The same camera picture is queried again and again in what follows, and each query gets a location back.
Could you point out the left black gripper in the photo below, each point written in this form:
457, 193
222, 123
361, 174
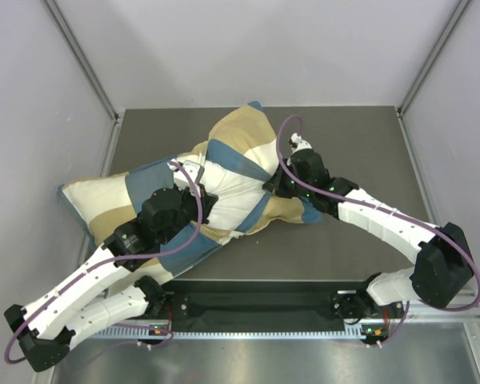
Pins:
206, 200

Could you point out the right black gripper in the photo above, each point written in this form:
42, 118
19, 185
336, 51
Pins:
281, 186

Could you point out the white pillow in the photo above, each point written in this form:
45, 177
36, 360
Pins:
238, 186

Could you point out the checkered blue beige white pillowcase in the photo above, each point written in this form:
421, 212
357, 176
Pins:
102, 204

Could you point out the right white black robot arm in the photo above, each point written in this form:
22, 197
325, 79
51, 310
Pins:
441, 264

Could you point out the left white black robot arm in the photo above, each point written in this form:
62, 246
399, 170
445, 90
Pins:
48, 328

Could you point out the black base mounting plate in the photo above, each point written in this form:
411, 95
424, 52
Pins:
238, 302

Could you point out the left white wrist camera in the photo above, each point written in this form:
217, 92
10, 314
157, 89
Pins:
186, 174

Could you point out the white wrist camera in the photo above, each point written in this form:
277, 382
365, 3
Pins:
186, 174
298, 143

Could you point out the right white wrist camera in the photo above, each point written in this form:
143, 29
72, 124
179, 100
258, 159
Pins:
298, 143

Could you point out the left aluminium frame post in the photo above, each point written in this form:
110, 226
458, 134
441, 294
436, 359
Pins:
61, 22

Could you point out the aluminium frame post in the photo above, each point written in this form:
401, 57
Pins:
446, 32
61, 22

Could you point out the grey slotted cable duct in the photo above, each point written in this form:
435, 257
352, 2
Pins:
359, 331

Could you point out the right aluminium frame post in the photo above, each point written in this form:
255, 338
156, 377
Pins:
446, 32

